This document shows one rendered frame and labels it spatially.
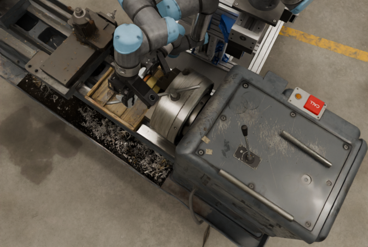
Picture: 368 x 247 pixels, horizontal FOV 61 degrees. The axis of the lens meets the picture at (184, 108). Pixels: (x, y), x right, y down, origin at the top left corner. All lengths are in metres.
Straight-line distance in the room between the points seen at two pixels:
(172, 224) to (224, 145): 1.29
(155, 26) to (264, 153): 0.59
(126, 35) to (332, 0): 2.76
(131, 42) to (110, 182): 1.68
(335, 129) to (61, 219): 1.88
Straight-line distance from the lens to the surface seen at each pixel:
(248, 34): 1.51
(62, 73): 1.61
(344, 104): 2.88
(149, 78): 1.35
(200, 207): 1.80
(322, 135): 1.25
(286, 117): 1.22
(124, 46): 0.84
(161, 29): 0.90
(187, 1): 1.19
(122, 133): 1.84
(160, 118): 1.22
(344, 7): 3.40
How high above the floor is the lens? 2.33
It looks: 70 degrees down
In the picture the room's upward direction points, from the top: 7 degrees clockwise
